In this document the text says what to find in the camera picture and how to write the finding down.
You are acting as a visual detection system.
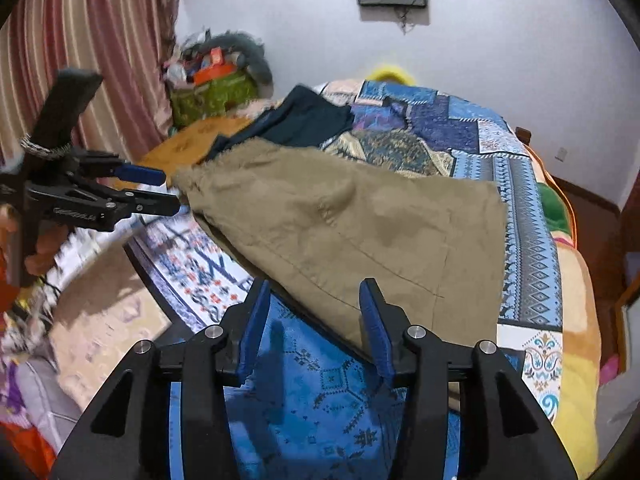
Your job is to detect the blue patterned blanket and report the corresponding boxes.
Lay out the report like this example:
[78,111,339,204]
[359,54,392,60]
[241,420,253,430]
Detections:
[124,77,567,480]

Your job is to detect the khaki pants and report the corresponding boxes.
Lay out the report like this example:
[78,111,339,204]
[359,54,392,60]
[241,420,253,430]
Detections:
[172,140,511,367]

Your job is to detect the grey fluffy plush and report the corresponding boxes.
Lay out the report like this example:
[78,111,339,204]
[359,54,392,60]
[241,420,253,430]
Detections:
[181,30,275,87]

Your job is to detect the dark teal garment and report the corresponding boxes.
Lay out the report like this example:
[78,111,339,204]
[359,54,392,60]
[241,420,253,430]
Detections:
[202,85,357,163]

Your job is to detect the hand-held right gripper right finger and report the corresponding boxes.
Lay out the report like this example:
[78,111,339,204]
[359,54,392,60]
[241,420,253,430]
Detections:
[358,277,581,480]

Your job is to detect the striped red curtain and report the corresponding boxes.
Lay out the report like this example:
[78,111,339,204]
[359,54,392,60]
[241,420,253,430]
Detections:
[0,0,187,171]

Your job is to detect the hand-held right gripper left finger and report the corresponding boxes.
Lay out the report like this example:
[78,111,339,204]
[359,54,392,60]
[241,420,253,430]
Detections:
[49,277,273,480]

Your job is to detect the black screen cable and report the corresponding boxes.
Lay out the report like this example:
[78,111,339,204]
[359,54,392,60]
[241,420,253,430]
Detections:
[396,5,417,36]

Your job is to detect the yellow plush object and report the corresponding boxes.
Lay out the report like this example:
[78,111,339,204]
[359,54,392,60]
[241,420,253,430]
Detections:
[367,62,417,86]

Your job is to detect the green cloth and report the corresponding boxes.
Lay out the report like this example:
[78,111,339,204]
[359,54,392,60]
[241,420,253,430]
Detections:
[537,182,574,234]

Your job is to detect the wooden framed panel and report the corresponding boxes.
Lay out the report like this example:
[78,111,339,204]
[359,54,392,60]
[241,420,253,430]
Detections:
[612,280,640,377]

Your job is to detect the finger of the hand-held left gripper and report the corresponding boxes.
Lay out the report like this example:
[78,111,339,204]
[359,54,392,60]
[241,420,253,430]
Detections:
[81,150,167,187]
[85,180,182,217]

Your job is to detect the grey purple cloth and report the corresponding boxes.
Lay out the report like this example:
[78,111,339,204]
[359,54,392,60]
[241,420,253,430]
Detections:
[0,355,82,443]

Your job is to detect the green patterned bag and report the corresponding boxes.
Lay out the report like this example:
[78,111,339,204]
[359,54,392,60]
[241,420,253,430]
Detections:
[167,71,260,129]

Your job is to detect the person's left hand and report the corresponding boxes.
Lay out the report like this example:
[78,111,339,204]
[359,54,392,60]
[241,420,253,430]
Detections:
[24,224,77,278]

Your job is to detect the braided grey cord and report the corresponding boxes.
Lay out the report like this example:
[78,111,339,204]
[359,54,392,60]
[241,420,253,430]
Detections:
[19,132,74,162]

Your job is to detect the orange cushion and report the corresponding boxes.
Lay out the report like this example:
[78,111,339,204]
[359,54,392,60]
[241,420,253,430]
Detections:
[137,115,252,186]

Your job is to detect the beige floor mat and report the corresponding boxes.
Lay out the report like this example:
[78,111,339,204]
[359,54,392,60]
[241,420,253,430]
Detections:
[47,260,175,412]

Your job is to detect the yellow orange fleece blanket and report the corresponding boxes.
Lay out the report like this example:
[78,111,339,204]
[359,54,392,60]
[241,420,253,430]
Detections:
[495,125,602,467]

